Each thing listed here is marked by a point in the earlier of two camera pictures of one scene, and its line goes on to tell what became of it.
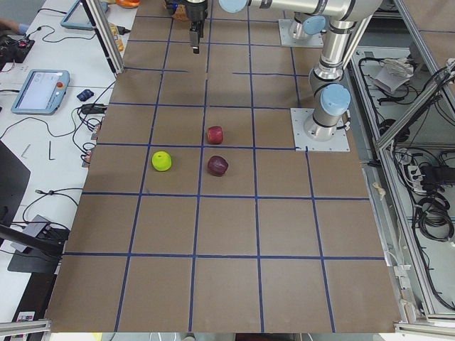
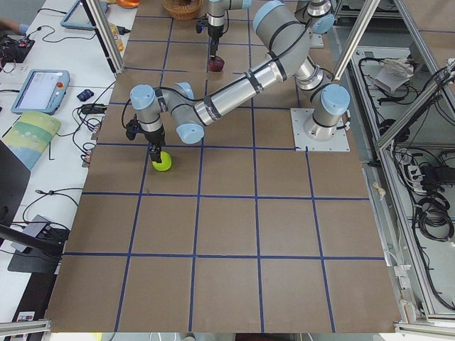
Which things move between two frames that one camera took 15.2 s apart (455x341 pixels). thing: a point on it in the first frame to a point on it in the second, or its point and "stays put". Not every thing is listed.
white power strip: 416,178 stays put
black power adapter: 93,109 stays put
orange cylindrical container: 128,3 stays put
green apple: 161,160 stays put
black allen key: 50,145 stays put
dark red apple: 217,165 to 217,65
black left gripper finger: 193,38 to 156,155
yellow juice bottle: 117,39 stays put
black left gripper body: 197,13 to 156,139
